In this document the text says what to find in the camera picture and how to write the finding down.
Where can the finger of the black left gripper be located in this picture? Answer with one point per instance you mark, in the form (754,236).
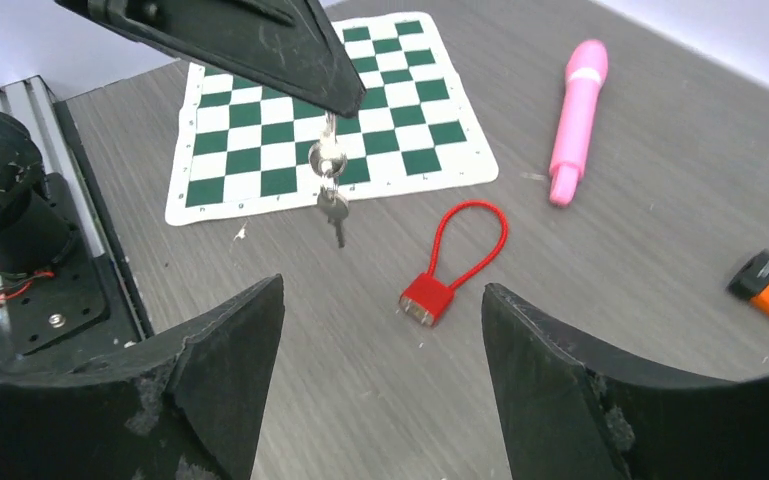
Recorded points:
(289,46)

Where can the pink toy microphone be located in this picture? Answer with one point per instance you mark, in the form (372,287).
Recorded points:
(585,74)

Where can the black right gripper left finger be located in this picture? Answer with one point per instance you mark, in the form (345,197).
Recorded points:
(187,403)

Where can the red cable padlock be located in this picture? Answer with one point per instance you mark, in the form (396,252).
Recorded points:
(429,295)

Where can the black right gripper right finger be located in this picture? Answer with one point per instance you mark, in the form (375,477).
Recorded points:
(573,406)

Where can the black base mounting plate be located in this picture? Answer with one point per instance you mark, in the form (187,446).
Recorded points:
(92,306)

